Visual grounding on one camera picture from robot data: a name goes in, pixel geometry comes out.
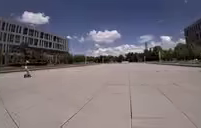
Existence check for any pale concrete slab plaza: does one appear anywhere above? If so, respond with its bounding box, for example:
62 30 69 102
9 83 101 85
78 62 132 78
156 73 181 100
0 62 201 128

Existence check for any row of trees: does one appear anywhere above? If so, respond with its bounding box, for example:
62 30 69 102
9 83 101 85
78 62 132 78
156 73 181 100
67 41 201 64

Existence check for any pale multi-storey building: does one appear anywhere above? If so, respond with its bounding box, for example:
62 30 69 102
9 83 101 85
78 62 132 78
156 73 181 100
0 13 70 67

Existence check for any dark glass building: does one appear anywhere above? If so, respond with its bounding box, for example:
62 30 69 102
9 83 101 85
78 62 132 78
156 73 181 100
183 12 201 48

